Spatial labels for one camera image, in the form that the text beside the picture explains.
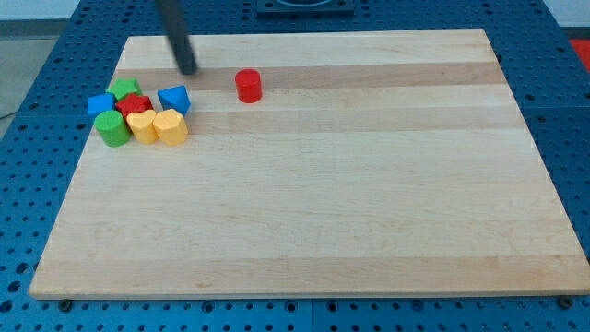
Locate green star block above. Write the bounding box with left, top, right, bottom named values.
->
left=106, top=77, right=142, bottom=101

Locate blue cube block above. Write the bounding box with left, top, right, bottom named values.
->
left=87, top=93, right=116, bottom=117

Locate blue triangle block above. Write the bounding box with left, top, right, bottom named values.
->
left=157, top=85, right=191, bottom=116

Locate red star block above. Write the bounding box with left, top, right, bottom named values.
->
left=115, top=93, right=153, bottom=118

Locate red cylinder block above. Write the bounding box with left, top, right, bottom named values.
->
left=234, top=68, right=262, bottom=103

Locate yellow heart block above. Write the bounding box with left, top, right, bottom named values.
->
left=126, top=109, right=159, bottom=145

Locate green cylinder block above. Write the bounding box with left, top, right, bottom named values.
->
left=94, top=110, right=131, bottom=148

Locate light wooden board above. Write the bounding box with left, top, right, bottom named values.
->
left=29, top=29, right=589, bottom=300

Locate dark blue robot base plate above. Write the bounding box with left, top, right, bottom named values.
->
left=254, top=0, right=355, bottom=17

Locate yellow hexagon block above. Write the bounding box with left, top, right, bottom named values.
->
left=153, top=109, right=188, bottom=146

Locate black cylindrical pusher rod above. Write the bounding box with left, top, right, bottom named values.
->
left=155, top=0, right=198, bottom=76

